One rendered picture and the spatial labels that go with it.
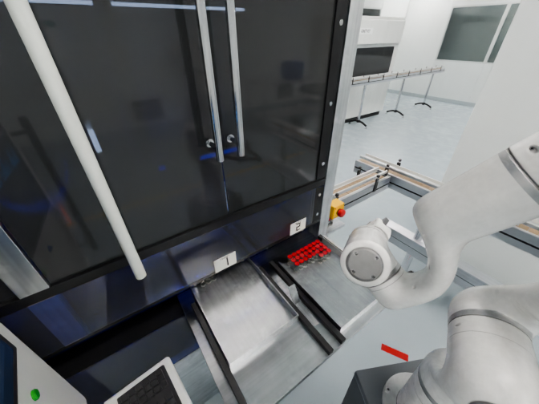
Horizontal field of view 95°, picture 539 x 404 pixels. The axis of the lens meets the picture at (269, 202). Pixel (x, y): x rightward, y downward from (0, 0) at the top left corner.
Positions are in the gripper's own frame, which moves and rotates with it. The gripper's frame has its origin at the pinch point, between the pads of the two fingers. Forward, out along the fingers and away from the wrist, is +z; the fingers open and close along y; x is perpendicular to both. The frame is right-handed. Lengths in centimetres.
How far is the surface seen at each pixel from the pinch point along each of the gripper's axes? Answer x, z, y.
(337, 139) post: 30.0, 21.1, 10.8
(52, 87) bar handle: 51, -53, -13
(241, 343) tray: -2, -12, -52
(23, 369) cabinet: 26, -53, -61
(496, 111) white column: -5, 125, 88
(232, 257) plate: 21.1, -1.5, -42.5
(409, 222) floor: -48, 226, 4
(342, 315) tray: -18.5, 9.2, -28.1
